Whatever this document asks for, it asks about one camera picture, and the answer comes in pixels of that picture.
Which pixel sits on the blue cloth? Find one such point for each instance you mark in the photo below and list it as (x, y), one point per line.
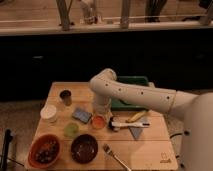
(136, 131)

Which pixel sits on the black stand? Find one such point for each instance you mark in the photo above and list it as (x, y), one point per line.
(7, 139)

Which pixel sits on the wooden table post right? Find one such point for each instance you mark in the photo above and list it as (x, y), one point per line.
(125, 11)

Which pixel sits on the green plastic tray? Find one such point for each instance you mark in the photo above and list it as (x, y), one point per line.
(119, 105)

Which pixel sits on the silver fork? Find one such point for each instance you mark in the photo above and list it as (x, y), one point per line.
(109, 151)

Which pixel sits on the wooden table post left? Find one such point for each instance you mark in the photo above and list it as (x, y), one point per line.
(64, 14)

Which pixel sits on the dark purple bowl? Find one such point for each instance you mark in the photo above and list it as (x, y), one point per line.
(84, 148)

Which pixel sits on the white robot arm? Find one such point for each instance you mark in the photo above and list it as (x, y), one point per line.
(196, 111)

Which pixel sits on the wooden table post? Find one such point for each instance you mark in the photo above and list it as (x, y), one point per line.
(64, 14)
(125, 11)

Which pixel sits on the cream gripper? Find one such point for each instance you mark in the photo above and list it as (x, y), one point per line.
(100, 107)

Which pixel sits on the green plastic cup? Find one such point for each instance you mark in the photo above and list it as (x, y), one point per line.
(71, 130)

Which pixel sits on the yellow banana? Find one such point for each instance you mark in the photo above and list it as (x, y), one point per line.
(136, 116)

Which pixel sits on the orange bowl with food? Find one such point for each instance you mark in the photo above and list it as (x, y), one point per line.
(45, 151)

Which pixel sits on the blue sponge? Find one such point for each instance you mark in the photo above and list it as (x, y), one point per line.
(81, 115)

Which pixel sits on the dark metal cup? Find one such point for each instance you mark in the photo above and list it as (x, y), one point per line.
(65, 97)

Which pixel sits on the orange apple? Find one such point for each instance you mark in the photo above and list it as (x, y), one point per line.
(98, 122)

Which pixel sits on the white paper cup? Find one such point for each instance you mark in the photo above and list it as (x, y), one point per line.
(49, 113)

